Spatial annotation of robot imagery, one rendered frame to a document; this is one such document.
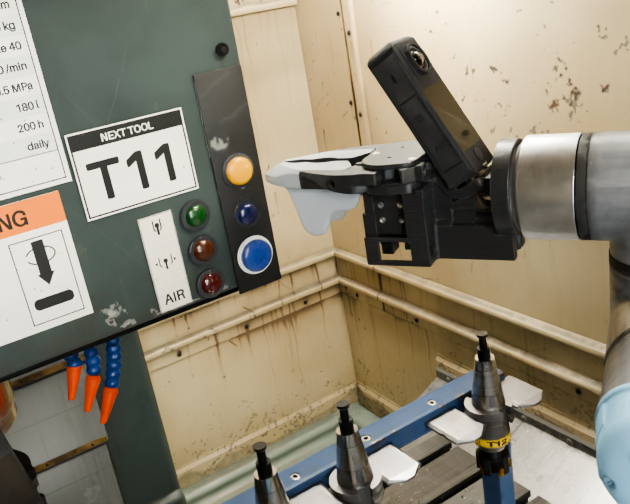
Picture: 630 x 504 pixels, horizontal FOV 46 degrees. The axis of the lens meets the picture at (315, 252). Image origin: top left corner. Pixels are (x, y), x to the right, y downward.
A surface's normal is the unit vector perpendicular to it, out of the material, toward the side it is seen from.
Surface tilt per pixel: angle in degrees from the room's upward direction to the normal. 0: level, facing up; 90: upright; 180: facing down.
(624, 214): 103
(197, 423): 90
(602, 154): 39
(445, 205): 90
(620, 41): 90
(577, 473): 24
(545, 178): 62
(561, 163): 44
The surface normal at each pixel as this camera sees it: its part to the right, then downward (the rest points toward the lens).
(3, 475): 0.60, -0.34
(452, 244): -0.44, 0.38
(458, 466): -0.16, -0.93
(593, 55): -0.83, 0.32
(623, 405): -0.73, -0.68
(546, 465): -0.48, -0.72
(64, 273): 0.54, 0.21
